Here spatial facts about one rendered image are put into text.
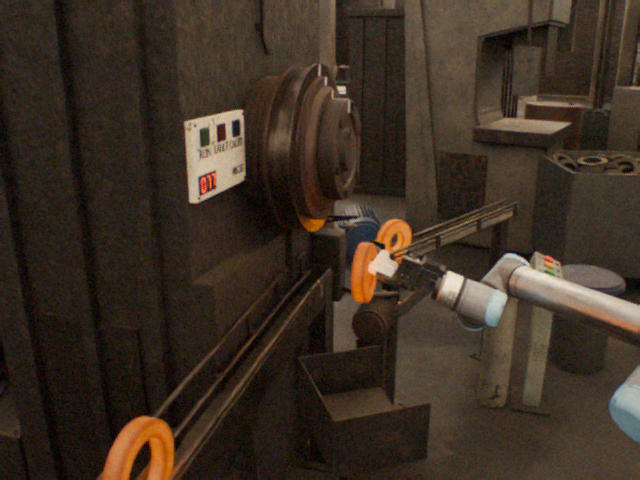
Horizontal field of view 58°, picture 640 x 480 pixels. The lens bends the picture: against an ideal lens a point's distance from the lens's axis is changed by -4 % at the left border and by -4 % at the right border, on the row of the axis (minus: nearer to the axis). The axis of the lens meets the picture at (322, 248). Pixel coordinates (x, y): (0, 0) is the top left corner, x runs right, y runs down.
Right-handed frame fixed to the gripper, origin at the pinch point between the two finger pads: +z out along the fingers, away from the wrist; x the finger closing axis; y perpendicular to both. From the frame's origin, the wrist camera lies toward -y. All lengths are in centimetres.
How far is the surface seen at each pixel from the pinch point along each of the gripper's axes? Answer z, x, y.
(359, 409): -13.2, 29.2, -21.6
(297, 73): 34, -9, 40
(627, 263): -120, -220, -29
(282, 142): 28.7, 5.3, 24.8
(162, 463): 15, 67, -24
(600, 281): -86, -122, -17
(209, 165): 38.1, 23.6, 18.6
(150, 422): 18, 70, -13
